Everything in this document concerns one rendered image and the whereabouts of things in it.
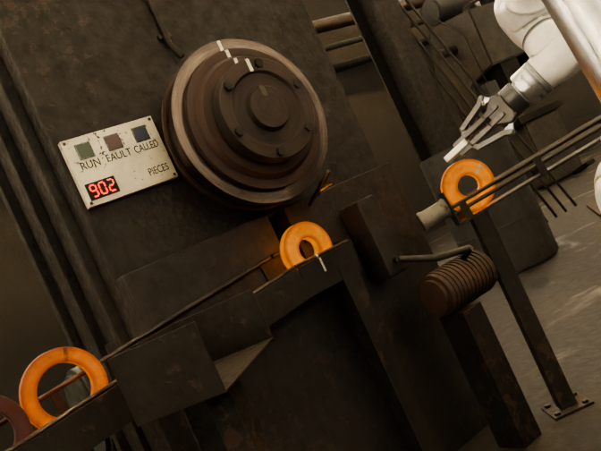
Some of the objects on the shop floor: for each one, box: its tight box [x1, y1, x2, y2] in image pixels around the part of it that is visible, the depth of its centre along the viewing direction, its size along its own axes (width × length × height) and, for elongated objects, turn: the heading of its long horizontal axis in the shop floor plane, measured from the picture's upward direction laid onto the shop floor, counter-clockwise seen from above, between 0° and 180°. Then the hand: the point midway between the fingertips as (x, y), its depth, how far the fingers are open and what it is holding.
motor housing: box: [419, 250, 542, 448], centre depth 200 cm, size 13×22×54 cm, turn 36°
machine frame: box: [0, 0, 488, 451], centre depth 229 cm, size 73×108×176 cm
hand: (457, 150), depth 176 cm, fingers closed
